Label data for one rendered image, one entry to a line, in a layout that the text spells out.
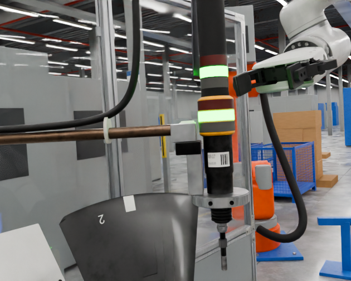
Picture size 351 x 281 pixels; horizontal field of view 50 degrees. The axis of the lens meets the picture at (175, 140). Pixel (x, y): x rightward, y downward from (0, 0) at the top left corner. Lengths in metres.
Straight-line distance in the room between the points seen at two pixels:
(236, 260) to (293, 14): 1.37
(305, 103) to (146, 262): 10.54
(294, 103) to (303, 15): 10.33
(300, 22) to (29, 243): 0.65
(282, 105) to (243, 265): 9.39
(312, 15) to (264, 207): 3.72
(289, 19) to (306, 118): 7.66
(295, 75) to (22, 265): 0.56
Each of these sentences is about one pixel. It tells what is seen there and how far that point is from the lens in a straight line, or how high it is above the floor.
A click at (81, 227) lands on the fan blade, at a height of 1.39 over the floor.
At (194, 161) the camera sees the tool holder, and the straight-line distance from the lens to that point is 0.45.
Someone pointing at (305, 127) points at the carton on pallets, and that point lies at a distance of 8.42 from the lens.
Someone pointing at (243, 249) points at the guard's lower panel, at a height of 0.90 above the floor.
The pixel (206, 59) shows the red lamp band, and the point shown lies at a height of 1.62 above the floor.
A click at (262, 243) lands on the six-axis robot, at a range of 4.42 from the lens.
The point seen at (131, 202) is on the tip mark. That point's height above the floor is 1.42.
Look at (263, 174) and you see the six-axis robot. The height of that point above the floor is 0.90.
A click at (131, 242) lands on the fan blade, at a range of 0.59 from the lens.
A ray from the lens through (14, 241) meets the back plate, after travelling 0.78.
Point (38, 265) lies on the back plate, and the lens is 0.77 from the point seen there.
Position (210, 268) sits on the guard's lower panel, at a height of 0.90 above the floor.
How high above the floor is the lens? 1.55
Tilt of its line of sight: 3 degrees down
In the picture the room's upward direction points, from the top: 3 degrees counter-clockwise
